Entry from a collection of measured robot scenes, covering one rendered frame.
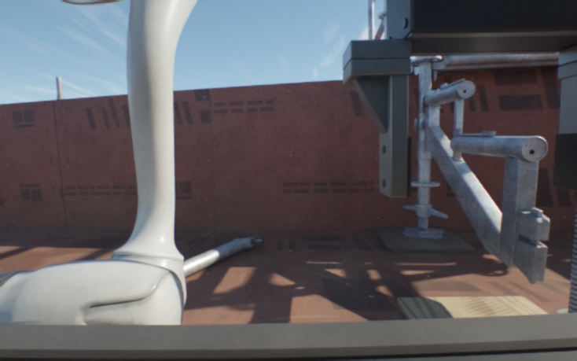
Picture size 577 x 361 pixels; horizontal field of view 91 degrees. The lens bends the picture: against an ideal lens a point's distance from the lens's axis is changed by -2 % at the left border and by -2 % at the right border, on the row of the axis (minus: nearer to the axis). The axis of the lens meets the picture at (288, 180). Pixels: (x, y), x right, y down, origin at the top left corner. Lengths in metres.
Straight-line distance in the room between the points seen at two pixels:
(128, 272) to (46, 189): 1.78
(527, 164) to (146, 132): 0.70
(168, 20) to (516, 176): 0.69
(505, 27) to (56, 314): 0.39
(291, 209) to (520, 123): 1.08
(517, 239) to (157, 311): 0.67
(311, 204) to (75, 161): 1.29
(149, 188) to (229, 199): 1.03
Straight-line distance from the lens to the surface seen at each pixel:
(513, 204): 0.76
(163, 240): 0.48
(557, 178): 0.29
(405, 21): 0.22
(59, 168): 2.01
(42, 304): 0.34
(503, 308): 0.86
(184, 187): 1.57
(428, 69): 1.35
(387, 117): 0.21
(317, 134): 1.39
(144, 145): 0.46
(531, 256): 0.73
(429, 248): 1.20
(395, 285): 0.92
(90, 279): 0.33
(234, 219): 1.50
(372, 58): 0.21
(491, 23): 0.23
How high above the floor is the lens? 0.39
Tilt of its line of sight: 6 degrees down
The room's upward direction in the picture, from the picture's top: 2 degrees counter-clockwise
